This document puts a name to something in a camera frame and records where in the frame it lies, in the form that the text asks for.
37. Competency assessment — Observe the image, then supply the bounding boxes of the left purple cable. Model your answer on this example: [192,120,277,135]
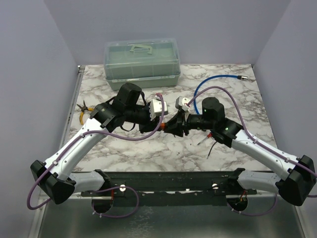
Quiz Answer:
[26,93,165,219]

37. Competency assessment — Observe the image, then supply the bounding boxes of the clear green plastic storage box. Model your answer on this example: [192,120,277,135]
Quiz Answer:
[104,38,181,91]

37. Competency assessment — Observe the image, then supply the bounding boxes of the purple cable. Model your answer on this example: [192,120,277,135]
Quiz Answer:
[187,85,298,217]
[26,93,165,219]

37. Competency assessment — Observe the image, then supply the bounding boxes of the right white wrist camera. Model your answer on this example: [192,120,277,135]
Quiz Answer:
[175,96,190,112]

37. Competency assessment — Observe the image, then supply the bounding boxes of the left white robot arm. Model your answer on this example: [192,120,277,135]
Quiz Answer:
[30,83,168,204]

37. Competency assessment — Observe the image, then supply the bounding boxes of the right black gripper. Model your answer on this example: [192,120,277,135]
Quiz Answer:
[164,110,214,137]

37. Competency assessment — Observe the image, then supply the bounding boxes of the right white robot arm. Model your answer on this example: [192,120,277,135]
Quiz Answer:
[161,97,317,206]

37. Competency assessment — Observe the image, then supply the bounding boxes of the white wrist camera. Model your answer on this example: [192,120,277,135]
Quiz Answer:
[175,96,190,112]
[149,99,169,121]

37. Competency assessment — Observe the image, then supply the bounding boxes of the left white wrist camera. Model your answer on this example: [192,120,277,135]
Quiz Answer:
[149,99,169,121]

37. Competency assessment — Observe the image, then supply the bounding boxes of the blue cable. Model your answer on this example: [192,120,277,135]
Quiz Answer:
[193,73,250,115]

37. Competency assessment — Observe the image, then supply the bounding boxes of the yellow handled pliers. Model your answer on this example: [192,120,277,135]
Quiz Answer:
[76,100,94,125]

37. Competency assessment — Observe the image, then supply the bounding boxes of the blue red screwdriver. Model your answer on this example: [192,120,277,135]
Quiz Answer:
[197,133,212,145]

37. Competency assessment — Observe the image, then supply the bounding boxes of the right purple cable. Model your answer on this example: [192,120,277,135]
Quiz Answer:
[187,85,298,217]

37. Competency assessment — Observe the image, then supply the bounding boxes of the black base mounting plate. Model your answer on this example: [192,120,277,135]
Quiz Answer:
[81,169,258,207]

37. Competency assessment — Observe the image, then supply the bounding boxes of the aluminium rail frame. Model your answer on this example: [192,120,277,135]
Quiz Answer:
[27,65,308,238]

